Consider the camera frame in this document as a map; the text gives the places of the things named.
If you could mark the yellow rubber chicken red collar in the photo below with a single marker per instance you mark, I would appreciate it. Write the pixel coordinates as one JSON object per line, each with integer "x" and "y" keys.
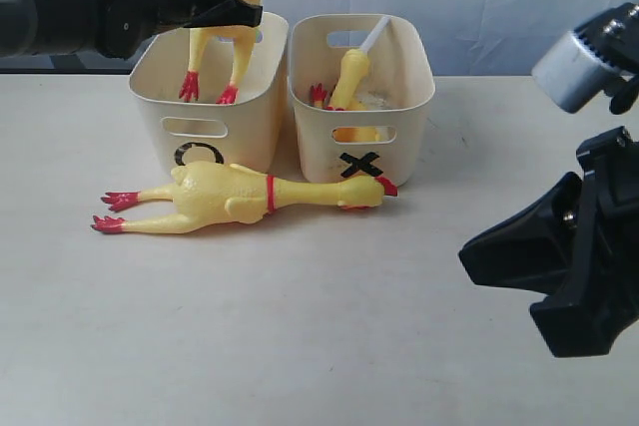
{"x": 206, "y": 193}

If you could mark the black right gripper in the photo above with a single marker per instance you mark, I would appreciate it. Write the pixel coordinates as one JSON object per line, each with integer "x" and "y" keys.
{"x": 578, "y": 244}

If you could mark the cream bin black X mark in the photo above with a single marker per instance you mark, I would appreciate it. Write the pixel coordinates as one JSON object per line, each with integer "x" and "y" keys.
{"x": 384, "y": 136}

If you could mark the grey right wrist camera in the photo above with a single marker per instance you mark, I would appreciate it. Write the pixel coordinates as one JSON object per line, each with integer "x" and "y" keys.
{"x": 598, "y": 56}

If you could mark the broken chicken head with squeaker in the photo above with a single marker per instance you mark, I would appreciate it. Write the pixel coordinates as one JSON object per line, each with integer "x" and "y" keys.
{"x": 354, "y": 67}

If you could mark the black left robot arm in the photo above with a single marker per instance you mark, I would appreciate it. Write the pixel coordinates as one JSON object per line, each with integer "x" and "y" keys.
{"x": 111, "y": 28}

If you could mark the cream bin black O mark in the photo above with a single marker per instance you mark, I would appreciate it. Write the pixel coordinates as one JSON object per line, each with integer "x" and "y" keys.
{"x": 245, "y": 132}

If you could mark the large yellow rubber chicken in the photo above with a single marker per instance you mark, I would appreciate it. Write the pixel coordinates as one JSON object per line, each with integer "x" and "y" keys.
{"x": 243, "y": 39}

